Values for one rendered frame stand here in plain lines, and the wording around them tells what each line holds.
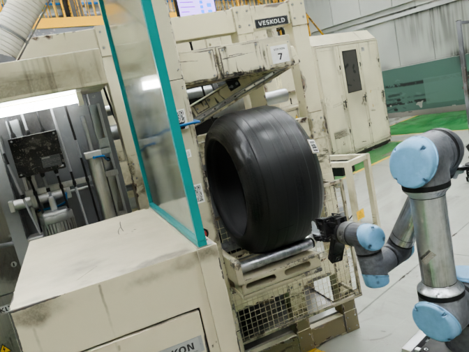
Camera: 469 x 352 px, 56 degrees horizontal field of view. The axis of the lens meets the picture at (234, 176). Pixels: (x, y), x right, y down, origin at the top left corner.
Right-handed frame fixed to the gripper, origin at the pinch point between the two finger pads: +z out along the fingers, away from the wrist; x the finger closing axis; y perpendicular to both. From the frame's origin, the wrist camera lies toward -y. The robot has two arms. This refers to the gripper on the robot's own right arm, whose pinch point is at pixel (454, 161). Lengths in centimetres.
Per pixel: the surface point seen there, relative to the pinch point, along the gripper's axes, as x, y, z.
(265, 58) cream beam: -59, -71, 32
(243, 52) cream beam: -69, -77, 30
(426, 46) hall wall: 704, 23, 875
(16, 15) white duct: -151, -117, 22
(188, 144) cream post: -111, -50, 0
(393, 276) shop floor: 15, 110, 113
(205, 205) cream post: -113, -26, 0
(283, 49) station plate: -49, -72, 32
